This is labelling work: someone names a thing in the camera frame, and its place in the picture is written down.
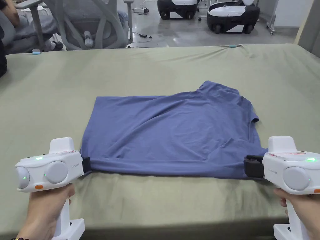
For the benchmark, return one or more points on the white power adapter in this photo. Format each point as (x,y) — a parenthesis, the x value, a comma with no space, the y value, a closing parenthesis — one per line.
(140,10)

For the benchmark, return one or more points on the person's right hand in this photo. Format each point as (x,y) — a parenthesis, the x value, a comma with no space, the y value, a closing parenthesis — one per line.
(306,212)

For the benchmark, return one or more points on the dark blue shirt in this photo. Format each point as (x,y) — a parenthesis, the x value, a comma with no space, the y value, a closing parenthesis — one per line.
(170,130)

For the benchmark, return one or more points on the white and black wheeled robot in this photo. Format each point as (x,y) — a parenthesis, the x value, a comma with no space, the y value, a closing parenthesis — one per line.
(177,8)
(232,17)

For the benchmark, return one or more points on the person's left hand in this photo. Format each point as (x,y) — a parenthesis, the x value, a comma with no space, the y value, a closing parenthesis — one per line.
(42,215)

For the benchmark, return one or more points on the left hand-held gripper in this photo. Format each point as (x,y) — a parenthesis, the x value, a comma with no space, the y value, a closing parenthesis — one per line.
(57,170)

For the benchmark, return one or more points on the light blue sheet clip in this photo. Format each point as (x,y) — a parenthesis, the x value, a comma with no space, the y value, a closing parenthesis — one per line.
(233,46)
(36,51)

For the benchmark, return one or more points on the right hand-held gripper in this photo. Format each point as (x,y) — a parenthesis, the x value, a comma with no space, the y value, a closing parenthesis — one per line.
(295,172)

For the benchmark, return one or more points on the bed with pale green sheet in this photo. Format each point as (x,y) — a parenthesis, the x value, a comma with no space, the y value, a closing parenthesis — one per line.
(160,67)

